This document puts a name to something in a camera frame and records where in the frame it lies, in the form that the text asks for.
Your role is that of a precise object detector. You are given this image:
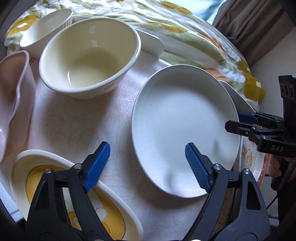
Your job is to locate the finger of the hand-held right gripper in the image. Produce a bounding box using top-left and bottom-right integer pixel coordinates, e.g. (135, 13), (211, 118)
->
(237, 112), (284, 129)
(225, 120), (264, 142)

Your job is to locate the floral striped blanket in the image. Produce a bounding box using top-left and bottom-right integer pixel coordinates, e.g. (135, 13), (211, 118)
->
(3, 0), (266, 107)

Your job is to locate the black cable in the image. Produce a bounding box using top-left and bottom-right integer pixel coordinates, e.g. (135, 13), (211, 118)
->
(267, 195), (278, 211)

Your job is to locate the oval dish with yellow print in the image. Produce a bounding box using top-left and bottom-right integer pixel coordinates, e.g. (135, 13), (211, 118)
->
(9, 150), (144, 241)

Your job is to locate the brown curtain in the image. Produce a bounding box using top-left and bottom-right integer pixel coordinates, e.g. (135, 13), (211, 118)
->
(211, 0), (296, 66)

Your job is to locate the small white rectangular plate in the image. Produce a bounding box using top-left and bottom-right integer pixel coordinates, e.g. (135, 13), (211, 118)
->
(72, 15), (164, 58)

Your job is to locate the large cream bowl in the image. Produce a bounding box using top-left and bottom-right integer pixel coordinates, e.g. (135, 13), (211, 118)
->
(39, 18), (142, 99)

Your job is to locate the person's right hand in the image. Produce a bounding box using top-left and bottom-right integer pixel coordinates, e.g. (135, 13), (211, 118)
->
(269, 154), (281, 186)

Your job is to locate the white round plate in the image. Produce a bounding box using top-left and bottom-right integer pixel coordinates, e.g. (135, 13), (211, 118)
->
(131, 65), (241, 198)

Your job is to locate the white ribbed bowl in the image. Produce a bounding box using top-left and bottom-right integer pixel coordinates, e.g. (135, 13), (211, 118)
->
(20, 9), (73, 59)

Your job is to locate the light blue sheer curtain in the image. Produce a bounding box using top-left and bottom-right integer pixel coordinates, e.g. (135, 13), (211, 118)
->
(201, 0), (226, 24)

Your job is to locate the round plate with cartoon print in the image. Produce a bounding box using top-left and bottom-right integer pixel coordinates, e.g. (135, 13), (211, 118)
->
(232, 137), (265, 189)

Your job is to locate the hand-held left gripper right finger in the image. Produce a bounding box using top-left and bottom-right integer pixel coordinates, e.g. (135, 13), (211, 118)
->
(185, 142), (271, 241)

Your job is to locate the pink wavy square dish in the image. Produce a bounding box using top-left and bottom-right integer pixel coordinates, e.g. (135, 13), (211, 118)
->
(0, 50), (36, 164)

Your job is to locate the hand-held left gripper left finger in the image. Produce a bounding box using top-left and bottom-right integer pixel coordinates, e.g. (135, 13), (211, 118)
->
(25, 141), (111, 241)

